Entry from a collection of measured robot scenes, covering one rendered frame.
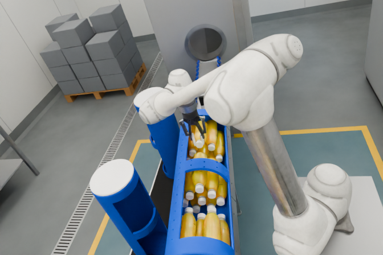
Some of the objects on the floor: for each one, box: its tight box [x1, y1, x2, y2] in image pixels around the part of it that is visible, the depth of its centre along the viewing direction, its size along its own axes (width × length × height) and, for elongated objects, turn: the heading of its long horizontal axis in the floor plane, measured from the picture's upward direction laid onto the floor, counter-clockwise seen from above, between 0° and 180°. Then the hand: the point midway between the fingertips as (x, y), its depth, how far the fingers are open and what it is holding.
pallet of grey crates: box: [39, 3, 146, 102], centre depth 469 cm, size 120×80×119 cm
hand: (198, 139), depth 153 cm, fingers closed on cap, 4 cm apart
